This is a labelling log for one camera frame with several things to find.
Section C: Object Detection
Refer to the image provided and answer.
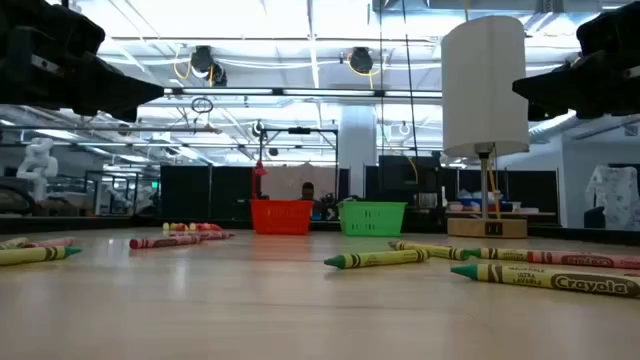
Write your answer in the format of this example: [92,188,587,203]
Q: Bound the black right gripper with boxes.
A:
[512,2,640,122]

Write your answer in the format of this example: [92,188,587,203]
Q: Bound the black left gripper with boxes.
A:
[0,0,165,123]

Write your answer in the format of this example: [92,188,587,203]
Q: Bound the red Crayola crayon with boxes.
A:
[168,230,235,242]
[526,249,640,271]
[128,234,202,250]
[22,236,77,250]

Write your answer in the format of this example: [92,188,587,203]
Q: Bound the white shade wooden base lamp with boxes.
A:
[440,14,531,240]

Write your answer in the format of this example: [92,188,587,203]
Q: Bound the black partition panel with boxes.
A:
[159,164,254,221]
[364,164,560,214]

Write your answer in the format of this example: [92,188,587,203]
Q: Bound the long ceiling light strip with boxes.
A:
[163,87,444,99]

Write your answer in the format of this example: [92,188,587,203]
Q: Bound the white patterned garment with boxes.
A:
[584,164,640,232]

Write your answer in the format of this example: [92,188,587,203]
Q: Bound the wooden side table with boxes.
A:
[444,209,557,218]

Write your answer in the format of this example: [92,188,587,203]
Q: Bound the blue plastic bin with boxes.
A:
[458,196,501,209]

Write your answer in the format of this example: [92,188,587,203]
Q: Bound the red stand fixture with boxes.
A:
[251,159,270,201]

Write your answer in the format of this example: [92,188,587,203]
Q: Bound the black vertical pole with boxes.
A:
[378,0,385,166]

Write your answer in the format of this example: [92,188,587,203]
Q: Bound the white hanging cloth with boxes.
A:
[262,162,339,201]

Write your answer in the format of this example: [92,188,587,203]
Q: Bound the red plastic basket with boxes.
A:
[249,198,315,236]

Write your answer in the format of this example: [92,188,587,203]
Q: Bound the person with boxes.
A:
[299,181,321,221]

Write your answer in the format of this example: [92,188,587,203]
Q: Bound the white building column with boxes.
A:
[338,103,379,201]

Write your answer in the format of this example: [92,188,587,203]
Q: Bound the green plastic basket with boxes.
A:
[337,200,409,238]

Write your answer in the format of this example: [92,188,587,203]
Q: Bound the black ceiling cable reel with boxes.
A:
[348,46,375,75]
[189,44,229,87]

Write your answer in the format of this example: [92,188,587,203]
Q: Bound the yellow cable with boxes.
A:
[486,158,502,221]

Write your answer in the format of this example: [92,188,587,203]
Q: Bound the black hanging cable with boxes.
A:
[401,0,420,166]

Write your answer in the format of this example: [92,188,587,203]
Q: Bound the black gantry frame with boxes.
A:
[257,126,340,221]

